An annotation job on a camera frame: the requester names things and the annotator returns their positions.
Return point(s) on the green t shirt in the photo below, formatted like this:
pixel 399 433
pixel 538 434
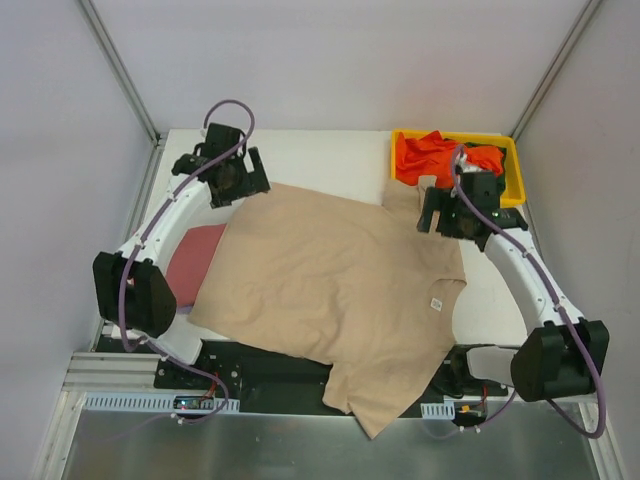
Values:
pixel 485 155

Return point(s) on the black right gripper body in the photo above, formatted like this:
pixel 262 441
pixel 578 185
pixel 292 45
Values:
pixel 435 212

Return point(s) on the aluminium frame post left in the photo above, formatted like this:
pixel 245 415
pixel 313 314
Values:
pixel 109 50

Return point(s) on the perforated cable tray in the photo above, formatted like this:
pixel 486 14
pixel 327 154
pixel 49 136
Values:
pixel 159 403
pixel 444 411

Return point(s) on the yellow plastic bin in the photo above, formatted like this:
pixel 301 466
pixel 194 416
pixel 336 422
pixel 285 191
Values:
pixel 510 185

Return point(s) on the beige t shirt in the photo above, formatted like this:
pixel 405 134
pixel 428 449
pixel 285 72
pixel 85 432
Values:
pixel 347 284

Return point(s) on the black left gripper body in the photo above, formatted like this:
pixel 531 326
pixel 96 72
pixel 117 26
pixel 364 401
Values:
pixel 251 179

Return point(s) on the aluminium frame post right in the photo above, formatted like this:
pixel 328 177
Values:
pixel 586 15

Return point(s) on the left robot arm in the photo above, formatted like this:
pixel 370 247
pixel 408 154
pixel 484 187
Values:
pixel 131 284

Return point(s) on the right perforated cable tray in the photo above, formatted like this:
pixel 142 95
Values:
pixel 444 411

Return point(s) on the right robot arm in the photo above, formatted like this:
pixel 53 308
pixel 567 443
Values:
pixel 563 354

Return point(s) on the aluminium frame rail left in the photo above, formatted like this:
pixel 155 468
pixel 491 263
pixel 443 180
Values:
pixel 93 334

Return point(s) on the folded red t shirt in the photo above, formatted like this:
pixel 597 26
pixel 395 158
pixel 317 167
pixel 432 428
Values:
pixel 190 262

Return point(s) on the aluminium frame post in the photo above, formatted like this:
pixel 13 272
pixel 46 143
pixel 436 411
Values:
pixel 586 15
pixel 109 50

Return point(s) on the orange t shirt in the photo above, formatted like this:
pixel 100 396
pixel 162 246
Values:
pixel 417 157

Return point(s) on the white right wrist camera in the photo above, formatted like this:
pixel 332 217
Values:
pixel 463 164

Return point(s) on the folded purple t shirt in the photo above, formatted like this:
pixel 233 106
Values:
pixel 184 310

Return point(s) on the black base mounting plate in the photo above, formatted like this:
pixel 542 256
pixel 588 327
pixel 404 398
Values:
pixel 270 383

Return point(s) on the left perforated cable tray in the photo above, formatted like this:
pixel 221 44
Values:
pixel 159 403

